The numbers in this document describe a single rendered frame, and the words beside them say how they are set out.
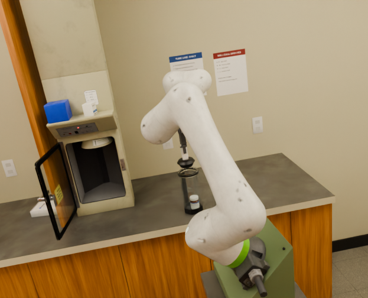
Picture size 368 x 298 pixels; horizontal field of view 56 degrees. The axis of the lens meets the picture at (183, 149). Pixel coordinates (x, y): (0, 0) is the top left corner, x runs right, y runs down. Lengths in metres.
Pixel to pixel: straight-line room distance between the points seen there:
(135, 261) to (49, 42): 1.16
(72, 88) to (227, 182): 1.08
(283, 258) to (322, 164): 1.66
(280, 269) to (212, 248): 0.22
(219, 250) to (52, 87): 1.18
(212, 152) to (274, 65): 1.45
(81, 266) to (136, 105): 1.02
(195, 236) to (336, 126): 1.80
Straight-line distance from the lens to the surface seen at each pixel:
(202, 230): 1.08
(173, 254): 1.87
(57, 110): 1.77
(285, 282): 1.20
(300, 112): 2.53
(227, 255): 1.14
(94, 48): 1.81
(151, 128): 1.18
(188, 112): 1.07
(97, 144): 1.91
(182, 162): 1.71
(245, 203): 0.99
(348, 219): 3.06
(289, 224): 1.95
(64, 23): 1.83
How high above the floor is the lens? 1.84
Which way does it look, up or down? 19 degrees down
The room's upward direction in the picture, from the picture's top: 8 degrees counter-clockwise
